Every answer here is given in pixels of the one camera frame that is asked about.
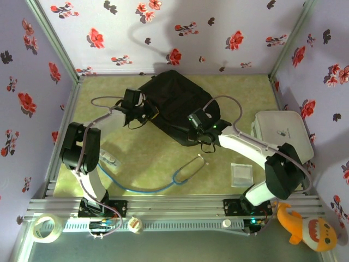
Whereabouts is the black backpack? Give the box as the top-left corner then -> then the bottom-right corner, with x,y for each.
123,69 -> 222,153

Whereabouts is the clear packet with white item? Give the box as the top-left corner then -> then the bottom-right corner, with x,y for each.
99,148 -> 122,175

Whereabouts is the clear square plastic case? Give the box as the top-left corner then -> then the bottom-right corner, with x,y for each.
231,163 -> 254,188

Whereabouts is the blue stethoscope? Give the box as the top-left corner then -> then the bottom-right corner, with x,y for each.
97,153 -> 209,194

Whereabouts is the white plastic medicine box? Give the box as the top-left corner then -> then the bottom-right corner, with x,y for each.
250,110 -> 315,165

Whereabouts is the small white red-label bottle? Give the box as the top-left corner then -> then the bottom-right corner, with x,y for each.
127,216 -> 143,235

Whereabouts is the orange shark plush toy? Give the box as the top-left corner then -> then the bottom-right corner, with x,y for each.
274,202 -> 339,253

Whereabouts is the clear tape roll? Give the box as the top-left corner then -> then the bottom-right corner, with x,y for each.
32,213 -> 64,243

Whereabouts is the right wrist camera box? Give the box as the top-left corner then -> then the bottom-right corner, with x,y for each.
187,108 -> 213,128

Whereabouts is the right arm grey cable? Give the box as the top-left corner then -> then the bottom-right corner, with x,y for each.
203,95 -> 313,237

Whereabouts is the aluminium frame rail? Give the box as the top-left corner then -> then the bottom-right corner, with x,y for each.
24,195 -> 327,222

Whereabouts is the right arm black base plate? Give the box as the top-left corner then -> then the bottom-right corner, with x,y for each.
222,198 -> 273,217

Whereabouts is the white slotted cable duct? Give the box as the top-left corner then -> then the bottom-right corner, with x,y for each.
63,219 -> 245,233

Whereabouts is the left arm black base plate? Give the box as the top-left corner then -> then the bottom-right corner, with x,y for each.
78,200 -> 128,218

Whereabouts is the aluminium frame post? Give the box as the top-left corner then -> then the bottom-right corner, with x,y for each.
269,0 -> 318,80
26,0 -> 82,82

